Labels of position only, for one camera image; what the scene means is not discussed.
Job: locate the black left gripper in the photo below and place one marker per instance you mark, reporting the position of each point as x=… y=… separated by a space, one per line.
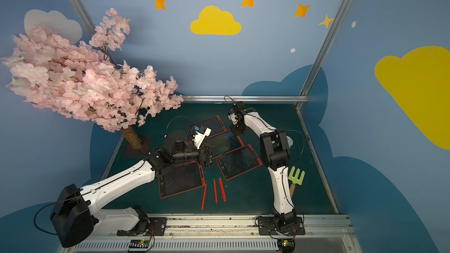
x=204 y=154

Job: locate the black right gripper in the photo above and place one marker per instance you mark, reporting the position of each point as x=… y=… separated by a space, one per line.
x=234 y=117

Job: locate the red tablet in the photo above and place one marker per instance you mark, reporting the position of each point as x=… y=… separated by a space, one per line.
x=238 y=162
x=183 y=178
x=223 y=143
x=214 y=123

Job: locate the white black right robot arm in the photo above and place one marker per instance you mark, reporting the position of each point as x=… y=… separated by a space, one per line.
x=275 y=155

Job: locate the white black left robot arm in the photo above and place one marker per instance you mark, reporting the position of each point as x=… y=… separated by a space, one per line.
x=73 y=216

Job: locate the red stylus leftmost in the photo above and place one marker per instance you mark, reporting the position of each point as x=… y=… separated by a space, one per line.
x=204 y=198

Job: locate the red stylus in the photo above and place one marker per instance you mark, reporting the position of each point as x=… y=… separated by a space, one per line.
x=215 y=191
x=222 y=189
x=204 y=198

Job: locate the silver tin can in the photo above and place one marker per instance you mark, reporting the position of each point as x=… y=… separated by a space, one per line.
x=290 y=141

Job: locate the small circuit board left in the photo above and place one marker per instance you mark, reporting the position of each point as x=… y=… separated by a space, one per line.
x=138 y=246

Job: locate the small circuit board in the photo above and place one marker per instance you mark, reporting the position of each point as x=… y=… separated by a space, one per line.
x=285 y=246
x=138 y=246

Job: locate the small circuit board right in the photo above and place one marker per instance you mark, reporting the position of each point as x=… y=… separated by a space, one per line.
x=285 y=246

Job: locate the pink cherry blossom tree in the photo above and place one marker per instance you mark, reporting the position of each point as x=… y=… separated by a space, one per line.
x=80 y=81

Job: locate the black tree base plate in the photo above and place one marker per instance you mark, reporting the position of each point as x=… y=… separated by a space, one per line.
x=145 y=141

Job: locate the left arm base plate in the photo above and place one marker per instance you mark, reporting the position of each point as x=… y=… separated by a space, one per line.
x=146 y=227

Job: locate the green rake wooden handle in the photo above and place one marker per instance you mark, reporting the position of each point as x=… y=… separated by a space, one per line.
x=296 y=177

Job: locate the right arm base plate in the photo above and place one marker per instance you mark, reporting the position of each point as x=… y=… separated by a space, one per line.
x=268 y=226

